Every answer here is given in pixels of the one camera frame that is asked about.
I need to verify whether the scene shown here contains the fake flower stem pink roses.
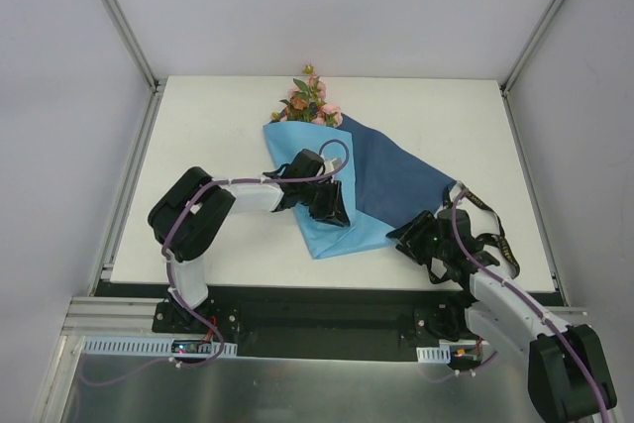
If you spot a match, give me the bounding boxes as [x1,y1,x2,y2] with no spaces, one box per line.
[297,63,343,128]

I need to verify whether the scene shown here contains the white cable duct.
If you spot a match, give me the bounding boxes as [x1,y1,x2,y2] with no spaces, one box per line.
[416,345,452,365]
[83,336,238,360]

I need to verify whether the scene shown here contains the right aluminium frame post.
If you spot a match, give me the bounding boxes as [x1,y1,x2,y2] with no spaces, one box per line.
[499,0,603,95]

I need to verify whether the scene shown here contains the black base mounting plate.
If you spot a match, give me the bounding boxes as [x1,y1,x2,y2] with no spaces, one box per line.
[153,283,496,360]

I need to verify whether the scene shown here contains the left aluminium frame post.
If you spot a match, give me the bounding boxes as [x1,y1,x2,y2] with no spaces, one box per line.
[73,0,167,93]

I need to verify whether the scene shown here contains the black ribbon gold lettering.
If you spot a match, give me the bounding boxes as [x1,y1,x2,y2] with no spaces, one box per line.
[426,182,520,288]

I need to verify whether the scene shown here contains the left white cable duct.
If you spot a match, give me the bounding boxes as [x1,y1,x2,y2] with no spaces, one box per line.
[83,336,238,360]

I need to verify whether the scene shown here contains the right white cable duct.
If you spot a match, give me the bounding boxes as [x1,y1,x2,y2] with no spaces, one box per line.
[416,345,452,365]

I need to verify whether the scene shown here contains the aluminium frame post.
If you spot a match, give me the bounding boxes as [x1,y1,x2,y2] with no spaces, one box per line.
[73,0,167,93]
[499,0,603,95]

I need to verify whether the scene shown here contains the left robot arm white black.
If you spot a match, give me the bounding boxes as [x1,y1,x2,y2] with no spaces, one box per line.
[148,149,351,333]

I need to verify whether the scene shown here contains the fake flower stem orange blooms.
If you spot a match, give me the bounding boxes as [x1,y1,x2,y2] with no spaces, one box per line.
[270,78,315,123]

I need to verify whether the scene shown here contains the blue wrapping paper sheet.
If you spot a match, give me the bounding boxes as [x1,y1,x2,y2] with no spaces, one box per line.
[264,115,456,260]

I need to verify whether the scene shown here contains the aluminium front rail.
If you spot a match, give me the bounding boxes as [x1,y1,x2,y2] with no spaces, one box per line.
[61,296,595,345]

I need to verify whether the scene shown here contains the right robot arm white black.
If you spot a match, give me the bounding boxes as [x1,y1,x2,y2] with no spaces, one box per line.
[387,208,617,422]

